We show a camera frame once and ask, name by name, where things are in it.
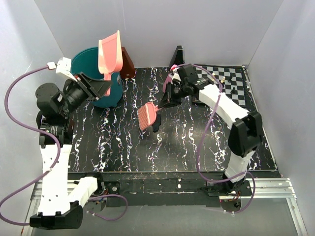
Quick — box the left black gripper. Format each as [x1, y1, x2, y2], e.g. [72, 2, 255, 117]
[61, 71, 113, 116]

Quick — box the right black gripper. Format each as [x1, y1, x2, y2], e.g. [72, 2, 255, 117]
[158, 82, 188, 109]

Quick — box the pink hand brush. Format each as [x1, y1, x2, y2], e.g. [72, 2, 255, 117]
[137, 102, 159, 130]

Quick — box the pink dustpan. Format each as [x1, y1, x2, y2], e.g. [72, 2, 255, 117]
[98, 30, 123, 82]

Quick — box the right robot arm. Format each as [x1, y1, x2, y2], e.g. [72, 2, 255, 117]
[158, 64, 263, 196]

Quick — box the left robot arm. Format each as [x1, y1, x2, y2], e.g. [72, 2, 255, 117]
[30, 72, 113, 230]

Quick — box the pink metronome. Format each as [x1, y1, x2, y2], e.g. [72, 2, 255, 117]
[162, 64, 177, 93]

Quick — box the teal plastic waste bin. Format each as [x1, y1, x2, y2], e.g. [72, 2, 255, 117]
[70, 47, 123, 109]

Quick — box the brown wooden metronome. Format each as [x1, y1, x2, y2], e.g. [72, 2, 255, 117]
[120, 47, 135, 79]

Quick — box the black metronome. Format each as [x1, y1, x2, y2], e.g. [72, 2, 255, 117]
[169, 45, 185, 67]

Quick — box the black white chessboard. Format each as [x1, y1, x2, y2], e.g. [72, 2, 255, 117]
[200, 65, 246, 108]

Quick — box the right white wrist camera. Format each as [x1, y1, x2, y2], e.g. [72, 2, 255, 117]
[169, 65, 181, 84]

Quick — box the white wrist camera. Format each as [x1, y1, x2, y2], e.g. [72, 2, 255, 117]
[169, 65, 181, 84]
[46, 57, 80, 83]

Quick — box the dark scrap near dustpan handle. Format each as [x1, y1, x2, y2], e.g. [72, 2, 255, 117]
[152, 114, 161, 133]

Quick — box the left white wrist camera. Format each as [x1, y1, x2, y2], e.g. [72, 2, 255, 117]
[46, 57, 80, 83]

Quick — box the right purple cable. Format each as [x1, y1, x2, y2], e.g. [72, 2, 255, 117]
[172, 63, 258, 214]

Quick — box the purple cable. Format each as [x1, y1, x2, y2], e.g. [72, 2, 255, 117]
[0, 62, 128, 226]
[172, 63, 258, 214]

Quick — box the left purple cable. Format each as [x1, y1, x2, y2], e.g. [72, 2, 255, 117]
[0, 62, 128, 226]

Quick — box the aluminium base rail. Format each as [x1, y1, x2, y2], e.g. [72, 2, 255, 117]
[23, 178, 308, 236]

